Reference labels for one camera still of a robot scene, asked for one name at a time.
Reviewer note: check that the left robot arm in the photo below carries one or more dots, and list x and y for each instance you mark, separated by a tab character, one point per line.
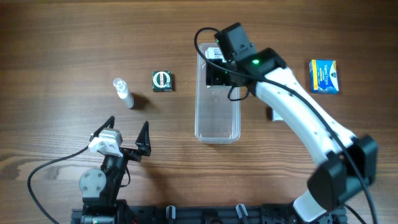
100	187

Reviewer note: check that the white medicine box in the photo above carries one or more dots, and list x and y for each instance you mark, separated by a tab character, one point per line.
214	53

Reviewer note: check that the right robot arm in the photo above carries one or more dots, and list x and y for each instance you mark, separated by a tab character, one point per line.
346	164

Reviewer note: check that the green Zam-Buk ointment box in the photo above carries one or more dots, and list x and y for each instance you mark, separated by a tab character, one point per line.
162	80

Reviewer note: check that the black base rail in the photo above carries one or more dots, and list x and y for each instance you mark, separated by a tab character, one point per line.
264	214

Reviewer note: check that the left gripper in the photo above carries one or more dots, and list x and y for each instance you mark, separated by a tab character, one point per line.
127	152

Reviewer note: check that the clear plastic container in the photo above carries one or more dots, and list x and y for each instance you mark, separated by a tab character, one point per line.
217	120

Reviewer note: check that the white green box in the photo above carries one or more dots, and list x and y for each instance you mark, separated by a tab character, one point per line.
275	116

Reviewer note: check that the blue yellow VapoDrops box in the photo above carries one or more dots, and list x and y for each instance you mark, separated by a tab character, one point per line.
323	76

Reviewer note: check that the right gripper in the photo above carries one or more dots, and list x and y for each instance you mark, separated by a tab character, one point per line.
213	74

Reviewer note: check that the clear white spray bottle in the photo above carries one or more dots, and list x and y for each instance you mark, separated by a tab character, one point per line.
123	92

